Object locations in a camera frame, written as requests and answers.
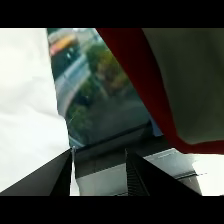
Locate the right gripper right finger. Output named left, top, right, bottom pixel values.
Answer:
left=124, top=148, right=203, bottom=197

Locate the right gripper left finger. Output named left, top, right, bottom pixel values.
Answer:
left=0, top=148, right=74, bottom=197

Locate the white garment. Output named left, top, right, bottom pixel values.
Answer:
left=0, top=28, right=81, bottom=197

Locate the red garment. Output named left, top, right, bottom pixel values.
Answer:
left=96, top=28, right=224, bottom=155

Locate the grey T-shirt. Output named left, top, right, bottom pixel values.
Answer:
left=142, top=28, right=224, bottom=145

